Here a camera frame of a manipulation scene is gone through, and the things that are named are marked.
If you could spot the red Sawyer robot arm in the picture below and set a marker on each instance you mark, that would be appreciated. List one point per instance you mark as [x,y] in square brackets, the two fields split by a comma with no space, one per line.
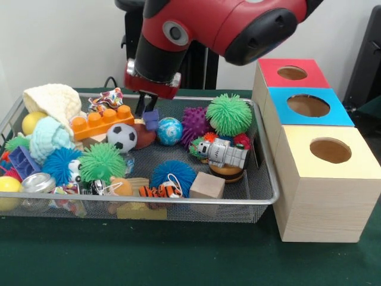
[220,24]

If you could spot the blue spiky ball with eyes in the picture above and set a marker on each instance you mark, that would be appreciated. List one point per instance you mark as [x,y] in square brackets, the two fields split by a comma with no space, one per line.
[59,165]

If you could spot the orange toy building block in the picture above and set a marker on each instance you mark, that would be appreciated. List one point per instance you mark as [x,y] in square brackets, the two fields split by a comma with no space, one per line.
[101,122]

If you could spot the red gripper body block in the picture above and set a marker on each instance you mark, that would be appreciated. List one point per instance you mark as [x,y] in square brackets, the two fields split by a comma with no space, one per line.
[152,80]

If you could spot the plain yellow ball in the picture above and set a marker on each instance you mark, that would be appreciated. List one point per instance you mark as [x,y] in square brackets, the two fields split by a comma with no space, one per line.
[8,192]

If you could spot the purple spiky ball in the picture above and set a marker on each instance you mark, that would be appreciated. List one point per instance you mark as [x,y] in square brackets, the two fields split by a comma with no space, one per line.
[195,126]

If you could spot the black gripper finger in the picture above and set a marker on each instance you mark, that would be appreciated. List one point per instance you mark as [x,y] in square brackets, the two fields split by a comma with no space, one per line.
[143,106]

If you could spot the green spiky ball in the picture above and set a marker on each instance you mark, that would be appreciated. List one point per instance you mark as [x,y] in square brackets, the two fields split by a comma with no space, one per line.
[102,162]

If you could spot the black and white soccer ball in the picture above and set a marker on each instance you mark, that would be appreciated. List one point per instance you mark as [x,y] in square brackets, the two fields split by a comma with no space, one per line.
[122,137]

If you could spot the small wooden block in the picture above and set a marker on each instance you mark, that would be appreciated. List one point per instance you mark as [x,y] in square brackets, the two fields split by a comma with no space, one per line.
[207,186]

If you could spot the dark green table cloth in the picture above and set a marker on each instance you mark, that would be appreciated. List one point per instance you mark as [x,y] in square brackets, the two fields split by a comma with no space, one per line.
[178,256]

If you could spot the cream knitted cloth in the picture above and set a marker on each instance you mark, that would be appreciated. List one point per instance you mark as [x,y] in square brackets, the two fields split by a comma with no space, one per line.
[53,101]

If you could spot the purple toy block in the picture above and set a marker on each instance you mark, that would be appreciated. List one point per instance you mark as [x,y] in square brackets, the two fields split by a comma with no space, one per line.
[151,120]

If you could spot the shallow clear mesh bin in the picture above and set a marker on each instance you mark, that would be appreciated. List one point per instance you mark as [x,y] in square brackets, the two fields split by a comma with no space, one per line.
[265,199]

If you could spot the clear crumpled plastic packet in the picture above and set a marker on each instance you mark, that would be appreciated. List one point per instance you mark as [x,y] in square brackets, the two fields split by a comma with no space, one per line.
[128,164]

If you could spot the toy hamburger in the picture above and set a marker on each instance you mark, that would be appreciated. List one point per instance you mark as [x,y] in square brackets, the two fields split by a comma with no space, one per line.
[226,173]

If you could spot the globe print ball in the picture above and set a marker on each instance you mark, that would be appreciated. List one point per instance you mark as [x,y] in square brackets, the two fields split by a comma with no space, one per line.
[169,131]

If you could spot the silver metal can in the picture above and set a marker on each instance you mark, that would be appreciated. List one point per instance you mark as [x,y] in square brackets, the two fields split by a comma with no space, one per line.
[37,182]

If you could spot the yellow smiley face ball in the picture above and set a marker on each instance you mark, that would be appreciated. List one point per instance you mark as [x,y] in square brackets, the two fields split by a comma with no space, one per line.
[33,123]

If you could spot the green furry ball with eyes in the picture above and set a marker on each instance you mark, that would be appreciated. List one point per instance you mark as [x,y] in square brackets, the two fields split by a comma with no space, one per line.
[229,114]

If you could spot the black chair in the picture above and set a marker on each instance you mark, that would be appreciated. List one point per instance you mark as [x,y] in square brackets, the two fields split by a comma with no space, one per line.
[366,59]

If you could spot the small brown basketball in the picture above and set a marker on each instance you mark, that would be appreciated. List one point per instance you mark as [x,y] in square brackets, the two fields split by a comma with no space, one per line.
[146,137]

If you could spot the wooden box with three holes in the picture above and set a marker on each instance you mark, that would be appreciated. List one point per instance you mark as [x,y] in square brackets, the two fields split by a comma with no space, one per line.
[321,202]

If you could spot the light teal knitted cloth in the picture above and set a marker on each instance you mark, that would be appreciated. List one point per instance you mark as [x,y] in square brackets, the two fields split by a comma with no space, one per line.
[50,138]

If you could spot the silver toy robot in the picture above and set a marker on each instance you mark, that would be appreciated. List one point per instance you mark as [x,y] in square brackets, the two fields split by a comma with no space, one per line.
[226,154]

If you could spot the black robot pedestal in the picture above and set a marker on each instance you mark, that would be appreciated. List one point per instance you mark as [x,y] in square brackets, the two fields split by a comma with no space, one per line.
[199,71]

